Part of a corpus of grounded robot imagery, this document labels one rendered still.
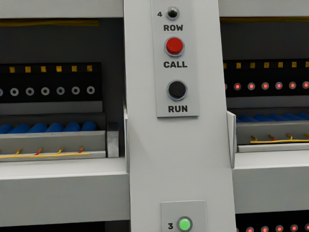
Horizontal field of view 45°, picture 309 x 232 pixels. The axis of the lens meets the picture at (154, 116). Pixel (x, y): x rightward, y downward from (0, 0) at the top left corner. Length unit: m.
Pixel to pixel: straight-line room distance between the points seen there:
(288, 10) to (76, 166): 0.27
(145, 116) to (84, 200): 0.09
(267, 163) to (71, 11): 0.24
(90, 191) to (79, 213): 0.02
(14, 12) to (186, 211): 0.25
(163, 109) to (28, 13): 0.17
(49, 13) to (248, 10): 0.20
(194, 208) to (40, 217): 0.14
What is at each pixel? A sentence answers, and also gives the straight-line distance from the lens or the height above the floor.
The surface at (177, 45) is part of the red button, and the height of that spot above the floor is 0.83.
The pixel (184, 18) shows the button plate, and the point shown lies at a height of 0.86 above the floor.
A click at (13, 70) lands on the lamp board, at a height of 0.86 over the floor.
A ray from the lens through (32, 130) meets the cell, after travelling 0.44.
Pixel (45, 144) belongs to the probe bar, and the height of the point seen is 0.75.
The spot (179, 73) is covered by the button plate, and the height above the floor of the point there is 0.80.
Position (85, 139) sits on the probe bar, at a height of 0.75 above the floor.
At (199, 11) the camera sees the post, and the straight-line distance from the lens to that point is 0.38.
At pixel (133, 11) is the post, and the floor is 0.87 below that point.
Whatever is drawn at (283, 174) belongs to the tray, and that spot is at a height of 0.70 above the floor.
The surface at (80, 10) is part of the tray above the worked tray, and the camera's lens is 0.39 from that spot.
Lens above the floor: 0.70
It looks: 10 degrees up
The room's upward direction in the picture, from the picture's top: 3 degrees counter-clockwise
